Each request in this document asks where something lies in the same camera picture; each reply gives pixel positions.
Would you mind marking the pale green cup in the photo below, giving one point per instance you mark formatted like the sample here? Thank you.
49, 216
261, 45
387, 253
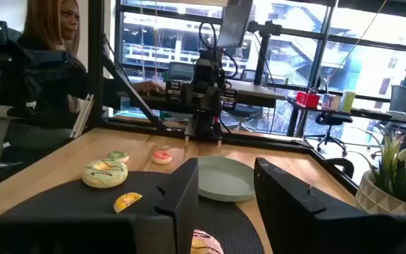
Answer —
347, 101

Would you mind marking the person's hand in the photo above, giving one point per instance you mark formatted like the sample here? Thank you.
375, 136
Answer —
150, 87

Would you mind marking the small yellow iced donut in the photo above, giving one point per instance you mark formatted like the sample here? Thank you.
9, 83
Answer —
127, 202

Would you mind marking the green succulent plant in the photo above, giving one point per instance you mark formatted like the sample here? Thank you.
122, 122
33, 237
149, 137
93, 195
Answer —
397, 169

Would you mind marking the black curved bracket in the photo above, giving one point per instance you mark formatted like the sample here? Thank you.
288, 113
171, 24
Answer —
344, 164

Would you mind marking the large black-framed window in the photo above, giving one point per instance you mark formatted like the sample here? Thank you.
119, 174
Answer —
365, 67

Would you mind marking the person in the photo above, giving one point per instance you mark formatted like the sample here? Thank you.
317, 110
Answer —
48, 81

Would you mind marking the small teal screen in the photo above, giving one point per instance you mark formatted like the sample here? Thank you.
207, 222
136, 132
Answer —
180, 71

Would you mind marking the pale green plate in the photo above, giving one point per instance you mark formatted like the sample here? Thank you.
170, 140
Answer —
224, 180

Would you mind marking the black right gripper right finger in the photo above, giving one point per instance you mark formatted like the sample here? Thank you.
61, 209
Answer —
330, 233

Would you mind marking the aluminium profile rail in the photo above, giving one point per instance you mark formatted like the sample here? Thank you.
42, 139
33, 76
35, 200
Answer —
82, 114

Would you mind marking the grey bin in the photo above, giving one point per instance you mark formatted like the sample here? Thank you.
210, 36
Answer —
398, 98

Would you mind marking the small green iced donut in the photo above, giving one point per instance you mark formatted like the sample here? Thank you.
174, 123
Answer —
117, 156

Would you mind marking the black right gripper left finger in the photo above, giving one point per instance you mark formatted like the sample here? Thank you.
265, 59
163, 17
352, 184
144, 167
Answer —
83, 236

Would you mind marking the wooden top desk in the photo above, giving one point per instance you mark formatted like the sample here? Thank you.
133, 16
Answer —
256, 93

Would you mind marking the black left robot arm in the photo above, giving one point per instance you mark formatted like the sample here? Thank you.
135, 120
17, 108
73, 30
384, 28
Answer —
206, 81

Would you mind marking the black long desk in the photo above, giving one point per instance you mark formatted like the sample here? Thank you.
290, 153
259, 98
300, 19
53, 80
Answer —
365, 114

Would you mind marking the white triangle-patterned plant pot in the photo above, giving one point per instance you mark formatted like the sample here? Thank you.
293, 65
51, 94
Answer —
379, 201

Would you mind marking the red box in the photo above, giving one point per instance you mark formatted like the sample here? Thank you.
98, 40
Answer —
307, 99

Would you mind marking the dark round woven placemat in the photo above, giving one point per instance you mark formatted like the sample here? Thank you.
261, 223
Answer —
65, 201

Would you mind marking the black metal station frame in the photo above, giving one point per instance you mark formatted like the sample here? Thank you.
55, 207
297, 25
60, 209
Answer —
95, 70

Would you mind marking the black swivel office chair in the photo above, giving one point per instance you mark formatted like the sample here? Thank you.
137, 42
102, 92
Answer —
330, 121

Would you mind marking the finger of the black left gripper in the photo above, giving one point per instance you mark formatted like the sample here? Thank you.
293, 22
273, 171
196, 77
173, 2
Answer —
219, 142
187, 141

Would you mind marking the white and blue box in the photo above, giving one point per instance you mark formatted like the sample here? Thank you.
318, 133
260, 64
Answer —
330, 101

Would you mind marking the grey monitor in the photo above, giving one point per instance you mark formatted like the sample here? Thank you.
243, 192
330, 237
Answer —
234, 23

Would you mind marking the large pink chocolate-drizzled donut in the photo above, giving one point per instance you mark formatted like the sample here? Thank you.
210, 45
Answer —
206, 244

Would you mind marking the small pink sprinkled donut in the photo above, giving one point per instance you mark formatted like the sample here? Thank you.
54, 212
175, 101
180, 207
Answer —
161, 157

